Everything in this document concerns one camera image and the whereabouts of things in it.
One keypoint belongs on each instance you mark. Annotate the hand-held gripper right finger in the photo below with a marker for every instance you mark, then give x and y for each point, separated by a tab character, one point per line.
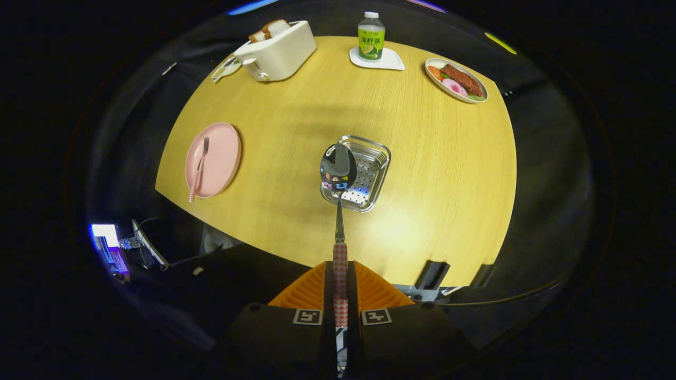
353	306

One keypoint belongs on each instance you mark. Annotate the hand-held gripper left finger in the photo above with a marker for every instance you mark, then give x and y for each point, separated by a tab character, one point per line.
328	295

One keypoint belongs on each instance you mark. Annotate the metal perforated basket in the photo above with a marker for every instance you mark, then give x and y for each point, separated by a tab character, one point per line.
369	174

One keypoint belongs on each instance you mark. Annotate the pink round plate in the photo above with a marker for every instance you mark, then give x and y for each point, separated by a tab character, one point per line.
222	158

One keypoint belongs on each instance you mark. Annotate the lit computer monitor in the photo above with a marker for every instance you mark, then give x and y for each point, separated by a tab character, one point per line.
108	243

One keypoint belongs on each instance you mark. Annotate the oval plate with food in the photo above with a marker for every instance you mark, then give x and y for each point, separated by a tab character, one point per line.
449	89

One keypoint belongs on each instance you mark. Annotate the pink round food slice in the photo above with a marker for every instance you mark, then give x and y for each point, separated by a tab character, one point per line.
454	87

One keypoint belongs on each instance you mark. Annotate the white square coaster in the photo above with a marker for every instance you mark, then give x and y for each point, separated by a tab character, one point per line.
393	62

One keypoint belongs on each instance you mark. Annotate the white toaster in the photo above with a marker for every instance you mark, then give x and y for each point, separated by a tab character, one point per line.
280	55

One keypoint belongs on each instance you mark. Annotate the orange carrot slice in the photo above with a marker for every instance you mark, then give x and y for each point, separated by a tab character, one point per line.
435	72

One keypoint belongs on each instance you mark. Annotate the white divided snack dish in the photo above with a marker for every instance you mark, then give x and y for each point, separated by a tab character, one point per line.
227	68

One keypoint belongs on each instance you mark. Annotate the brown meat slice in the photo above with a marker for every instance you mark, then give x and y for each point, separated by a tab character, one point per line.
462	79

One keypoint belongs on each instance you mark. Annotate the green label drink bottle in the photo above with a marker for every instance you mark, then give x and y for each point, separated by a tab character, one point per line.
371	42

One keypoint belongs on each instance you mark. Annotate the bread slice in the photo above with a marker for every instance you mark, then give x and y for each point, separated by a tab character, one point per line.
256	36
276	27

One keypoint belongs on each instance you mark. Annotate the silver cloth clip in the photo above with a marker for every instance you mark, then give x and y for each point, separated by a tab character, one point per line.
169	68

